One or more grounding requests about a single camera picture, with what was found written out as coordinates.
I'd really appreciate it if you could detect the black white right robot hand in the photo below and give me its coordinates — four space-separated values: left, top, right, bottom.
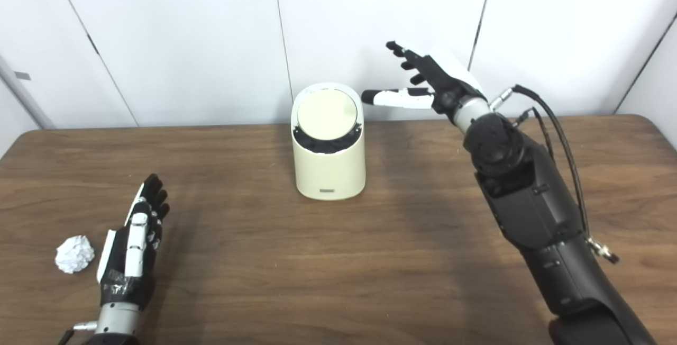
361 41 486 116

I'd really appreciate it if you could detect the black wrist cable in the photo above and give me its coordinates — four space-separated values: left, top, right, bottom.
489 85 619 264
57 322 98 345

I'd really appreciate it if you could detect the cream round bin lid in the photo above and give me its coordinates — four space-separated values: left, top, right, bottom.
296 88 358 141

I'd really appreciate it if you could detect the cream-colored round bin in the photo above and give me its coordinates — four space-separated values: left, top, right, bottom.
291 83 367 201

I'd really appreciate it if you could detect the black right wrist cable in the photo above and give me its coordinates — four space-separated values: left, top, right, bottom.
489 85 619 264

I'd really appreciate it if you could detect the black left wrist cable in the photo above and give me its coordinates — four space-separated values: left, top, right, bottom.
57 322 98 345

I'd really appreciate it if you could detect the white paper ball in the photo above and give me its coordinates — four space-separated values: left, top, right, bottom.
55 235 96 274

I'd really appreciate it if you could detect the gray wall corner trim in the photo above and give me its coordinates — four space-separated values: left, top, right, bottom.
0 57 56 129

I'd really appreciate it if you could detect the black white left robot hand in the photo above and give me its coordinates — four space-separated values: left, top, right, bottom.
96 174 171 310

